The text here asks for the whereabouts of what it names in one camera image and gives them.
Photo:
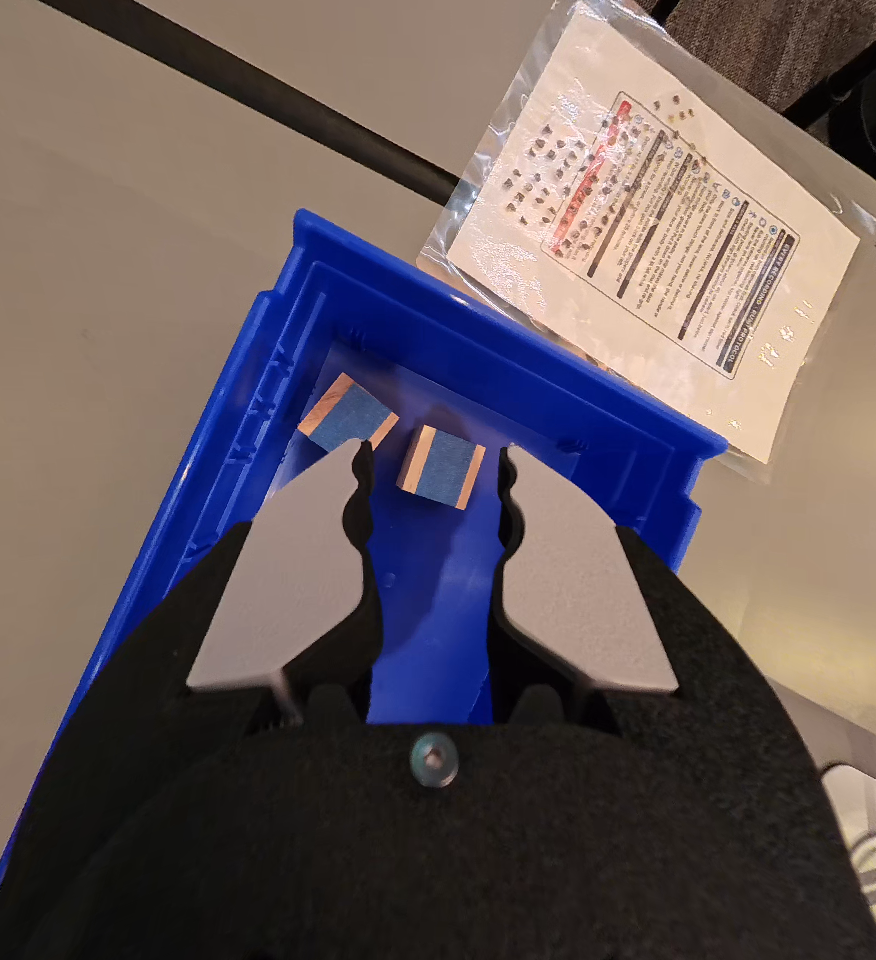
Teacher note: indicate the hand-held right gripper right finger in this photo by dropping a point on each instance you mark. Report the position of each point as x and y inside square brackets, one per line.
[580, 592]

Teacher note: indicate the blue plastic bin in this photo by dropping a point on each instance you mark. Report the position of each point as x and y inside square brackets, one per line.
[438, 570]

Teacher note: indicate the instruction sheet in plastic bag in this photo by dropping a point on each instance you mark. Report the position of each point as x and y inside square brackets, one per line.
[708, 225]

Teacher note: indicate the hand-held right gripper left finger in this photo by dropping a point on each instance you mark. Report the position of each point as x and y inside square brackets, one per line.
[288, 585]

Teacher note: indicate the wooden cube with blue tape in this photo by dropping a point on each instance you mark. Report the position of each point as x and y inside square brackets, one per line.
[348, 420]
[438, 469]

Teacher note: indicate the white desk stand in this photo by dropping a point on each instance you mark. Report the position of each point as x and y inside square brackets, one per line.
[850, 802]

